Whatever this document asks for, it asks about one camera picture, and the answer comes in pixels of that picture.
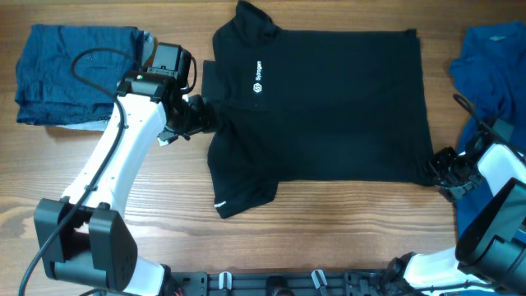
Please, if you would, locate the folded light grey garment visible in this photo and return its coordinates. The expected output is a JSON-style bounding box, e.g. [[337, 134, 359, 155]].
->
[[61, 31, 156, 132]]

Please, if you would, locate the right white rail clip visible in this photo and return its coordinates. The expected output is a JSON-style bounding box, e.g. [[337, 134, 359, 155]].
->
[[311, 269, 327, 290]]

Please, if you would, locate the folded dark blue garment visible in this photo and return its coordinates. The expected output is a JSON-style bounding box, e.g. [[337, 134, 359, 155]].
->
[[15, 24, 144, 126]]

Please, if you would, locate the bright blue polo shirt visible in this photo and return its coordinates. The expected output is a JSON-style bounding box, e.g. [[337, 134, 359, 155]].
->
[[448, 21, 526, 296]]

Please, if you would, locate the white rail clip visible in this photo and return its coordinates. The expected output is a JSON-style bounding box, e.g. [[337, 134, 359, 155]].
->
[[218, 271, 233, 290], [311, 269, 327, 290]]

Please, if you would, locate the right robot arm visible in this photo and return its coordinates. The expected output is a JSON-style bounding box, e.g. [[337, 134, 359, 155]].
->
[[379, 119, 525, 295]]

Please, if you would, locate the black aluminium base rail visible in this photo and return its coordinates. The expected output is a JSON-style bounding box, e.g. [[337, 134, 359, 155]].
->
[[172, 270, 420, 296]]

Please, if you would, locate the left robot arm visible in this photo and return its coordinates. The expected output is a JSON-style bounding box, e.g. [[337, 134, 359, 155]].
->
[[33, 43, 214, 295]]

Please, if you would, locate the black polo shirt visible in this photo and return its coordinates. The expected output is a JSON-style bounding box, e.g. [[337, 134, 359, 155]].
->
[[203, 1, 433, 219]]

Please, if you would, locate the left white rail clip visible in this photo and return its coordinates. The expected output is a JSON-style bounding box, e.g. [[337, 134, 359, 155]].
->
[[218, 271, 233, 290]]

